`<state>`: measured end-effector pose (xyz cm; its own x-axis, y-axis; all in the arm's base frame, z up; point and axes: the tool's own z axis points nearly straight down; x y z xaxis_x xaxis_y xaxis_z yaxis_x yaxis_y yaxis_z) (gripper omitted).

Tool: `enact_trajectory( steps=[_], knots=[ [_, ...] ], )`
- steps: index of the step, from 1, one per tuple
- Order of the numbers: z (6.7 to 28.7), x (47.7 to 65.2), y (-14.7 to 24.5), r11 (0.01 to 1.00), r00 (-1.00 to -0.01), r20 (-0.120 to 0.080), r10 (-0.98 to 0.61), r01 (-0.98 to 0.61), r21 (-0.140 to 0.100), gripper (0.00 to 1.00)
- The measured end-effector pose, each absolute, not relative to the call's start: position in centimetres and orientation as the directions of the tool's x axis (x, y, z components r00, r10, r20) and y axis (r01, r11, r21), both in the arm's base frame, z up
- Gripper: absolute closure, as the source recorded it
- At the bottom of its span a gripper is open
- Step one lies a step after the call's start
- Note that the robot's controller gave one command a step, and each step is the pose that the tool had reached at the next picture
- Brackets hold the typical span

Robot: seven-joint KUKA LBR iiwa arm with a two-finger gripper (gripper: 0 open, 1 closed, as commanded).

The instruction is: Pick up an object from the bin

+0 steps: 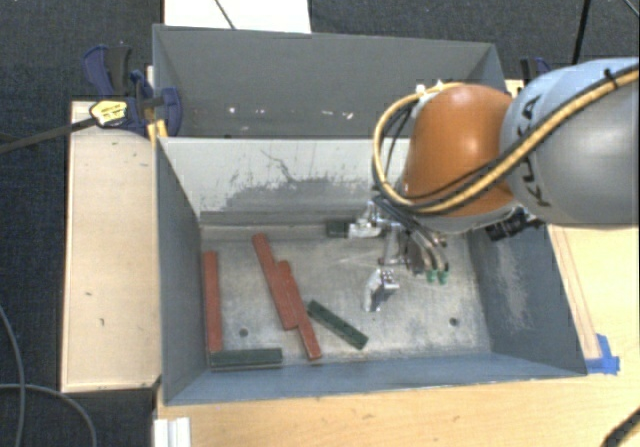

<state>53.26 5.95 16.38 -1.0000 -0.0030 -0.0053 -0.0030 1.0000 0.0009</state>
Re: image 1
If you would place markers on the black cylinder on white bracket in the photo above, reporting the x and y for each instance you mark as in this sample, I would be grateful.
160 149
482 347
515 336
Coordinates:
510 226

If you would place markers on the red-brown flat block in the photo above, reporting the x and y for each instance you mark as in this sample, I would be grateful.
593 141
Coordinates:
305 320
270 275
212 302

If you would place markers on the dark green flat block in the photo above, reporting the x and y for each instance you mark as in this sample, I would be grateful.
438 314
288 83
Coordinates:
245 357
337 324

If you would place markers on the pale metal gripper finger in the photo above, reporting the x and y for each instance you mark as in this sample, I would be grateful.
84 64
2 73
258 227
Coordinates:
381 290
364 228

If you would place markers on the pale wood flat board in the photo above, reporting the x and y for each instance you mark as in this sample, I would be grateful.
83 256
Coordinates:
110 255

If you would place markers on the grey metal bin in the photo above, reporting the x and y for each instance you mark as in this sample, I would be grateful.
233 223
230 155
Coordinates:
320 85

